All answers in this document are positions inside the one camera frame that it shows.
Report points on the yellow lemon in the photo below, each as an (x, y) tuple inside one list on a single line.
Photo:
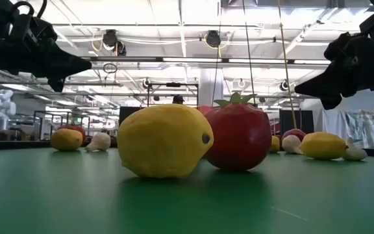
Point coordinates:
[(65, 139), (161, 139), (275, 144), (323, 145)]

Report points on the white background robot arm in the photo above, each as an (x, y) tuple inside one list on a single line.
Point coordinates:
[(3, 107)]

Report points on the white garlic bulb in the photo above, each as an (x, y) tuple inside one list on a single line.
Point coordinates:
[(291, 144), (354, 153), (101, 142)]

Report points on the black screen panel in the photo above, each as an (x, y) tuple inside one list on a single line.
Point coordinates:
[(304, 120), (127, 113)]

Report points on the white pillar with red band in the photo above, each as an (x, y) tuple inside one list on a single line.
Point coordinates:
[(211, 84)]

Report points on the long ceiling light bar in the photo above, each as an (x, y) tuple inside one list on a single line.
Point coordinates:
[(190, 59)]

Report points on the white blue patterned cloth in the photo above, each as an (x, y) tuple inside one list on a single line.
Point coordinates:
[(365, 128)]

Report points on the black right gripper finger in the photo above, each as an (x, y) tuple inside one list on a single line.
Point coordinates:
[(326, 84), (331, 102)]

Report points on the black gantry frame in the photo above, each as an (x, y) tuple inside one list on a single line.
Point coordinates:
[(173, 84)]

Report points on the person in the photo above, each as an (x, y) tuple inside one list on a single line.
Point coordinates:
[(178, 99)]

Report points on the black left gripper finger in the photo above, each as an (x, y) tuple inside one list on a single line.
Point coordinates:
[(57, 85), (67, 66)]

